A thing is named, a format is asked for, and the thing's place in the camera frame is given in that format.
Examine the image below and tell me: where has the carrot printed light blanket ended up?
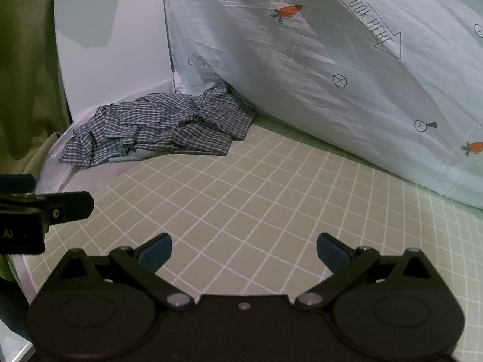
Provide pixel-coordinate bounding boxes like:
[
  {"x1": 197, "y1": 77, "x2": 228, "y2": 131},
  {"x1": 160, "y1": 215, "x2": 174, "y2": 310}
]
[{"x1": 160, "y1": 0, "x2": 483, "y2": 210}]

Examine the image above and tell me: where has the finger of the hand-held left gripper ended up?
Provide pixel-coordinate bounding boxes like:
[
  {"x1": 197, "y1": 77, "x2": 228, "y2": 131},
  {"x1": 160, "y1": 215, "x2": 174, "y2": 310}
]
[
  {"x1": 36, "y1": 192, "x2": 95, "y2": 225},
  {"x1": 0, "y1": 173, "x2": 36, "y2": 198}
]

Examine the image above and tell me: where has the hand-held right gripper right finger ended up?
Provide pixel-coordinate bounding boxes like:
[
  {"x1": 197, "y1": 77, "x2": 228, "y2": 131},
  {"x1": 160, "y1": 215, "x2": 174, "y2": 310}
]
[{"x1": 294, "y1": 233, "x2": 434, "y2": 312}]

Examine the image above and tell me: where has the green curtain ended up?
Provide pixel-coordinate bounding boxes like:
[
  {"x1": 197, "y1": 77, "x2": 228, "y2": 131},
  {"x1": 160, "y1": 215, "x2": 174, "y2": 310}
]
[{"x1": 0, "y1": 0, "x2": 72, "y2": 182}]

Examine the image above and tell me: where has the white headboard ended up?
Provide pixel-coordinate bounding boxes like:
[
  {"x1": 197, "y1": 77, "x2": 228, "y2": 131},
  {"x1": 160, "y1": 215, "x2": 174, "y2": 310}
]
[{"x1": 53, "y1": 0, "x2": 178, "y2": 125}]

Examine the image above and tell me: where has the blue plaid shirt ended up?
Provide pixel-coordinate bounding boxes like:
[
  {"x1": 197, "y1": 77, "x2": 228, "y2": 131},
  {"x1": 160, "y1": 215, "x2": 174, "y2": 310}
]
[{"x1": 59, "y1": 81, "x2": 254, "y2": 168}]

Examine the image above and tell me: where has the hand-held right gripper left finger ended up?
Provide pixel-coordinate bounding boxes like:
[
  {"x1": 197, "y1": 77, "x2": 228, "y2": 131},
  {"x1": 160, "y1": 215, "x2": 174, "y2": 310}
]
[{"x1": 56, "y1": 233, "x2": 195, "y2": 310}]

